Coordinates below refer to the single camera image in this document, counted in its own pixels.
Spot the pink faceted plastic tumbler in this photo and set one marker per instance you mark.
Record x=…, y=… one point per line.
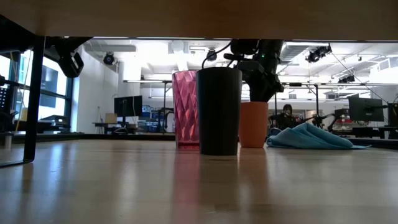
x=185, y=109

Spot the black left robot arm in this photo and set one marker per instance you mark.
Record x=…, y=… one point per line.
x=71, y=63

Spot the black monitor on arm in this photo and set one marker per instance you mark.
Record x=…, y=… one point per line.
x=365, y=109

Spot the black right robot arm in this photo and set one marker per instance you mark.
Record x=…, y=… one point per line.
x=264, y=81

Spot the wooden shelf board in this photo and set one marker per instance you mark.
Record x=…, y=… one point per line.
x=199, y=17

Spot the black metal shelf leg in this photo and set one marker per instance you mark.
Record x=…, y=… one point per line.
x=33, y=102

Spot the black ribbed cup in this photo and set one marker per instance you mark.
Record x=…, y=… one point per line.
x=219, y=112

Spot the orange cup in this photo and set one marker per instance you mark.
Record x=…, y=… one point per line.
x=253, y=124

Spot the black computer monitor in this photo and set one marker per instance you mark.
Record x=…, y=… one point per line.
x=128, y=105

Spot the office desk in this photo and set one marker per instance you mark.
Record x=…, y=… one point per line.
x=115, y=125

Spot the person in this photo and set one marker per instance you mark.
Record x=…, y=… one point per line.
x=286, y=118

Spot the cardboard box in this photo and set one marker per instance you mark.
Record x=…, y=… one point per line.
x=111, y=118

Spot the blue cloth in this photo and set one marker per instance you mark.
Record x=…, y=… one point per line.
x=311, y=137

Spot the black ceiling spotlight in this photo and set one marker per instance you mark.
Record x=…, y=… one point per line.
x=317, y=53

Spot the round ceiling camera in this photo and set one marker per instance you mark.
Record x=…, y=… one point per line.
x=109, y=58

